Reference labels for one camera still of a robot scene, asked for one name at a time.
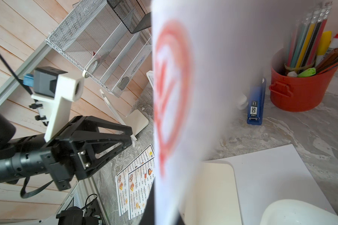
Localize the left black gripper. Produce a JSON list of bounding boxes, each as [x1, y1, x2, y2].
[[0, 114, 132, 191]]

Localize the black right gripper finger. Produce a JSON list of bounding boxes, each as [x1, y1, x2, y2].
[[139, 183, 155, 225]]

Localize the dim sum inn menu sheet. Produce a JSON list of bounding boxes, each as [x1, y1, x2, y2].
[[115, 144, 155, 216]]

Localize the white menu holder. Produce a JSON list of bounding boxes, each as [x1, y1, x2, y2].
[[183, 163, 242, 225], [99, 89, 149, 141], [146, 70, 154, 89]]

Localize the white tape roll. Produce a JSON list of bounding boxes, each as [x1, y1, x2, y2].
[[83, 54, 108, 79]]

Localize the white plastic tray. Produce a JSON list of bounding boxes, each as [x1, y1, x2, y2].
[[260, 199, 338, 225]]

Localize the white stapler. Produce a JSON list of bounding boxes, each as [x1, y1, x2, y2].
[[237, 94, 248, 110]]

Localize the blue stapler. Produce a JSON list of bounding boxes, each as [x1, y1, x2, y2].
[[247, 78, 266, 125]]

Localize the red pencil cup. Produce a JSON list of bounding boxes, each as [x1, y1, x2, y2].
[[269, 49, 338, 112]]

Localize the pencils in cup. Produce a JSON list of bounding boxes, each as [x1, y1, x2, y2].
[[284, 1, 333, 76]]

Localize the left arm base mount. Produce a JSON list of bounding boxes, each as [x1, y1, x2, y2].
[[56, 194, 107, 225]]

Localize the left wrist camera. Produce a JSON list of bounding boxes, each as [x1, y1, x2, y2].
[[23, 67, 85, 142]]

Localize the white wire wall shelf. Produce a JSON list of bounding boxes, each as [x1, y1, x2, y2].
[[46, 1, 152, 97]]

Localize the black mesh wall basket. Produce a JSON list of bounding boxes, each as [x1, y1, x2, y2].
[[107, 0, 152, 34]]

